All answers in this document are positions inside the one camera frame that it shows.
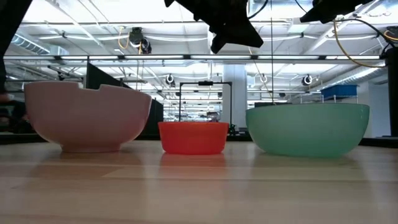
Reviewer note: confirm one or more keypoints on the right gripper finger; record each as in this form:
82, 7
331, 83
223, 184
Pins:
313, 17

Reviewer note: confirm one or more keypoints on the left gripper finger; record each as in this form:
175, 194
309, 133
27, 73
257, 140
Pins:
220, 42
247, 36

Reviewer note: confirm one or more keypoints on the small orange bowl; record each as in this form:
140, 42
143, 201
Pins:
192, 138

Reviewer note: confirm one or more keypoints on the large green bowl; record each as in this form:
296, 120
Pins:
308, 130

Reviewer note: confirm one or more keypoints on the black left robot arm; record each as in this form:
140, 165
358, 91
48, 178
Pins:
11, 25

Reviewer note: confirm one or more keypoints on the white metal shelf rack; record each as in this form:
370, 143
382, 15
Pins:
335, 99

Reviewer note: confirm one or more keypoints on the black background rig stand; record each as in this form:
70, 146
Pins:
205, 83

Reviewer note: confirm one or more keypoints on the white structural column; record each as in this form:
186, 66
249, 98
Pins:
239, 93

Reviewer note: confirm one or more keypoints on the long ceiling light strip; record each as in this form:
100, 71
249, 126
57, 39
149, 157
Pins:
155, 57

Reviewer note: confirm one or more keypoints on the black background monitor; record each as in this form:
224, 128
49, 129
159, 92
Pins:
267, 104

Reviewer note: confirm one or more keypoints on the blue plastic bin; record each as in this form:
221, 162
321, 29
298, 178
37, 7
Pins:
339, 91

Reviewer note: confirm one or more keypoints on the small black clamp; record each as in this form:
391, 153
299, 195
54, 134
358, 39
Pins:
232, 130

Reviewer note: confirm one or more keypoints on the large pink notched bowl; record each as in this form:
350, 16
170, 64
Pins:
87, 121

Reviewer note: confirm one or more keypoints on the black upright post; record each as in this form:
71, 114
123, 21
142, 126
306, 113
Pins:
393, 93

